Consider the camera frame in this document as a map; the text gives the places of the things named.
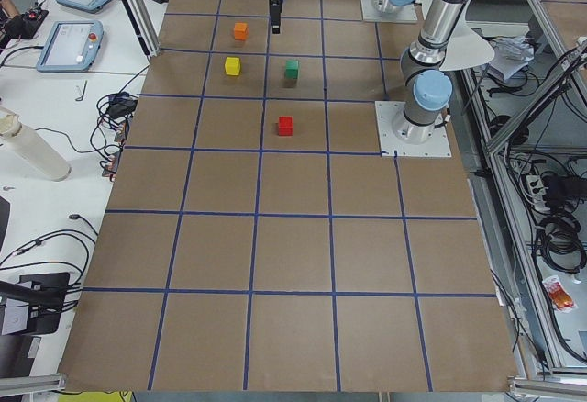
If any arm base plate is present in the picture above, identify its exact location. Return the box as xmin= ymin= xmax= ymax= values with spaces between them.
xmin=360 ymin=0 xmax=418 ymax=24
xmin=375 ymin=101 xmax=451 ymax=159

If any allen key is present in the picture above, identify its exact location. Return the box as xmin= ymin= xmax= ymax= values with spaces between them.
xmin=75 ymin=81 xmax=88 ymax=102

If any near teach pendant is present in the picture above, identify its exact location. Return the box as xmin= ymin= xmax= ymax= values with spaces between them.
xmin=36 ymin=20 xmax=104 ymax=73

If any aluminium frame post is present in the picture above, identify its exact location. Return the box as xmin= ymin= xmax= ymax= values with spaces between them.
xmin=121 ymin=0 xmax=161 ymax=58

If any yellow block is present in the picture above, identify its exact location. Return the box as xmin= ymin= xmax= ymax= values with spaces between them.
xmin=224 ymin=57 xmax=241 ymax=76

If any black camera stand base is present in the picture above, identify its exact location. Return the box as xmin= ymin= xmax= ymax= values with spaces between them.
xmin=1 ymin=273 xmax=70 ymax=335

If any white cardboard tube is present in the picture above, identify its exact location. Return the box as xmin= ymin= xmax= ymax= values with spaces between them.
xmin=1 ymin=106 xmax=72 ymax=181

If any orange block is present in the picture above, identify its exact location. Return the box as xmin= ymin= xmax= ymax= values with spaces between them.
xmin=233 ymin=22 xmax=249 ymax=41

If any orange snack packet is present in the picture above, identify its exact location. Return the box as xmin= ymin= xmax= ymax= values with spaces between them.
xmin=542 ymin=275 xmax=576 ymax=312

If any green block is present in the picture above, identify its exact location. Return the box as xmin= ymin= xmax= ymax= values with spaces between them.
xmin=284 ymin=59 xmax=300 ymax=80

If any red block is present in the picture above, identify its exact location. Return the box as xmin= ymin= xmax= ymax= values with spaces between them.
xmin=277 ymin=116 xmax=294 ymax=137

